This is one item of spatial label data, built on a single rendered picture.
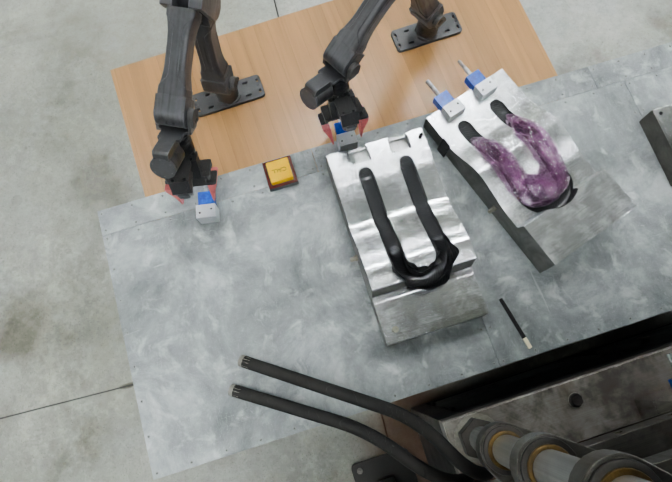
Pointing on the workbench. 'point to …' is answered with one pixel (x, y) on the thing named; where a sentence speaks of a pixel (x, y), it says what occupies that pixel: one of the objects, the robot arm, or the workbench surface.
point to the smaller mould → (660, 136)
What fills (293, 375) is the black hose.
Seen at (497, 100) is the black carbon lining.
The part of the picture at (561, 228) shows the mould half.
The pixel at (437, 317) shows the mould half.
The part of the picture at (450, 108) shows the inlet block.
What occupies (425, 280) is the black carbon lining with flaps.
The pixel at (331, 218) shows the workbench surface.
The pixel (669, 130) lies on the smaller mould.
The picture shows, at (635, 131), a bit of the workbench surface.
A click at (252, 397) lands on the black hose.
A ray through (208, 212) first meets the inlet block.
